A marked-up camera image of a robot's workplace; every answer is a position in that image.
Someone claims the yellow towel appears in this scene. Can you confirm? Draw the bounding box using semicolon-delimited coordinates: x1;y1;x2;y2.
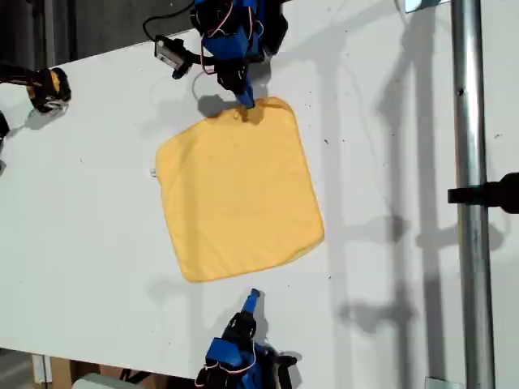
146;96;325;284

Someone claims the brown cardboard box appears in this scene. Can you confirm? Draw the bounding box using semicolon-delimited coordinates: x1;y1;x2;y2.
48;357;195;389

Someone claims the black clamp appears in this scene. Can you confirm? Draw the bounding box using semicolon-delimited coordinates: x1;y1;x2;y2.
447;172;519;215

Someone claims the red white servo wire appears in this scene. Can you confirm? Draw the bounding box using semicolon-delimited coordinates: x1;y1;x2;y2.
195;340;257;386
199;0;265;76

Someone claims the black camera stalk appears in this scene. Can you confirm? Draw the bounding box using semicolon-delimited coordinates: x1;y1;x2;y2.
182;46;218;68

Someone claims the black camera box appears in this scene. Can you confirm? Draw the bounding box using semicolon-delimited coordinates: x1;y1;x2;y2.
152;34;192;80
265;350;302;389

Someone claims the black camera cable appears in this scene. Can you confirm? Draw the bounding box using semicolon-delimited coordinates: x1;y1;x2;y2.
142;0;196;41

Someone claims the black strap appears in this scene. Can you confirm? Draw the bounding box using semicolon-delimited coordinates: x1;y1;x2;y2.
118;367;152;384

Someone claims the white table bracket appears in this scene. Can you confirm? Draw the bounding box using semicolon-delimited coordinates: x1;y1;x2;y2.
31;353;53;385

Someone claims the steel post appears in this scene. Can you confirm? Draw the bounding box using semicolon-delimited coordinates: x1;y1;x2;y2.
449;0;498;389

